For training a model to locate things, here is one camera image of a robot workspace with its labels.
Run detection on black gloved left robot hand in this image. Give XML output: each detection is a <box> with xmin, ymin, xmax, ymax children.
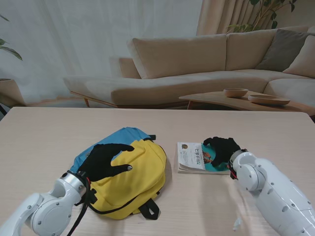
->
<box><xmin>78</xmin><ymin>143</ymin><xmax>135</xmax><ymax>182</ymax></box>

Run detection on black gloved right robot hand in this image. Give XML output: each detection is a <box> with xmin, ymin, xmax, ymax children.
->
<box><xmin>202</xmin><ymin>137</ymin><xmax>242</xmax><ymax>168</ymax></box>

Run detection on teal and white cover book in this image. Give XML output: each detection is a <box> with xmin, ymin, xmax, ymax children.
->
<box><xmin>177</xmin><ymin>141</ymin><xmax>231</xmax><ymax>176</ymax></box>

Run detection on yellow and blue school bag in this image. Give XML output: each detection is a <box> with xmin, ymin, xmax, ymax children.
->
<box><xmin>67</xmin><ymin>127</ymin><xmax>167</xmax><ymax>221</ymax></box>

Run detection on wooden coffee table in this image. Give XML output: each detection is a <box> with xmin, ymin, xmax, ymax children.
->
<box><xmin>179</xmin><ymin>90</ymin><xmax>315</xmax><ymax>117</ymax></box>

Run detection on small deep wooden bowl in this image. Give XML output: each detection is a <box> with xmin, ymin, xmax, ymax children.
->
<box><xmin>223</xmin><ymin>88</ymin><xmax>249</xmax><ymax>98</ymax></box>

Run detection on wide shallow wooden bowl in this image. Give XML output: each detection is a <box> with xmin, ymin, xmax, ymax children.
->
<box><xmin>247</xmin><ymin>94</ymin><xmax>291</xmax><ymax>107</ymax></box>

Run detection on white paper scrap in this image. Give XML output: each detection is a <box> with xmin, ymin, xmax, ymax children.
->
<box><xmin>232</xmin><ymin>217</ymin><xmax>243</xmax><ymax>232</ymax></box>

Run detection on beige sofa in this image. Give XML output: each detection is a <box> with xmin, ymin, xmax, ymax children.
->
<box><xmin>63</xmin><ymin>26</ymin><xmax>315</xmax><ymax>109</ymax></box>

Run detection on beige plant pot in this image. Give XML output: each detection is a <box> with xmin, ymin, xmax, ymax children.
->
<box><xmin>0</xmin><ymin>78</ymin><xmax>26</xmax><ymax>107</ymax></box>

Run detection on grey cushion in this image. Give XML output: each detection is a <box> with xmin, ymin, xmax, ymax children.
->
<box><xmin>255</xmin><ymin>29</ymin><xmax>315</xmax><ymax>72</ymax></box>

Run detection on beige cushion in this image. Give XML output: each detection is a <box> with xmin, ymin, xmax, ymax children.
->
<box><xmin>283</xmin><ymin>35</ymin><xmax>315</xmax><ymax>79</ymax></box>

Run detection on sheer white curtain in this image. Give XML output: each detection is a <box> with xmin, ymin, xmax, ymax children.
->
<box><xmin>0</xmin><ymin>0</ymin><xmax>205</xmax><ymax>107</ymax></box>

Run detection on beige curtain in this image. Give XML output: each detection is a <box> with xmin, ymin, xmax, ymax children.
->
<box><xmin>196</xmin><ymin>0</ymin><xmax>315</xmax><ymax>36</ymax></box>

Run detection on tall green leafy plant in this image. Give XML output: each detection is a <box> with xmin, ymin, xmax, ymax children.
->
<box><xmin>226</xmin><ymin>0</ymin><xmax>298</xmax><ymax>34</ymax></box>

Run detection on pale green leafy plant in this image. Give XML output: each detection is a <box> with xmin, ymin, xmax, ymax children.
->
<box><xmin>0</xmin><ymin>13</ymin><xmax>23</xmax><ymax>61</ymax></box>

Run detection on red black right arm cables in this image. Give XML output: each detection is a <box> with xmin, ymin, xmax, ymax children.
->
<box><xmin>227</xmin><ymin>159</ymin><xmax>238</xmax><ymax>180</ymax></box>

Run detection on red black arm cables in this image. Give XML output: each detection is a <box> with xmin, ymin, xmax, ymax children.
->
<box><xmin>66</xmin><ymin>176</ymin><xmax>96</xmax><ymax>236</ymax></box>
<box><xmin>227</xmin><ymin>159</ymin><xmax>238</xmax><ymax>180</ymax></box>

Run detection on red black left arm cables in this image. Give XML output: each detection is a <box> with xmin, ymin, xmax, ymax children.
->
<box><xmin>66</xmin><ymin>176</ymin><xmax>96</xmax><ymax>236</ymax></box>

